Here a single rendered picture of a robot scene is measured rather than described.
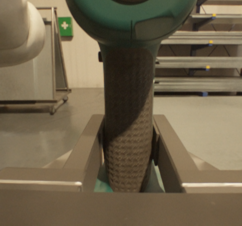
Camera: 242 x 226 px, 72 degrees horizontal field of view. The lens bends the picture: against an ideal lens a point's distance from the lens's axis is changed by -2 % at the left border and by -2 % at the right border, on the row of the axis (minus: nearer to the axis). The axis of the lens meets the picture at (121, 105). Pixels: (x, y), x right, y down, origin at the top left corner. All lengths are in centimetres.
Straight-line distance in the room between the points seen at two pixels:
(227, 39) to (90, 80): 348
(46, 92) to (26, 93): 28
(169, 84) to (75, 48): 271
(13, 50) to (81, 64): 459
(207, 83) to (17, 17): 402
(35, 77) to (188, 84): 299
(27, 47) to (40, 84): 240
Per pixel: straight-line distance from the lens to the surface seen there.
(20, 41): 43
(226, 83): 442
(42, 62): 285
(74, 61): 504
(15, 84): 294
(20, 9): 41
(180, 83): 399
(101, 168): 17
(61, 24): 502
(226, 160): 50
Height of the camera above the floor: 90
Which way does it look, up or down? 16 degrees down
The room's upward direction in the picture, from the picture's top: straight up
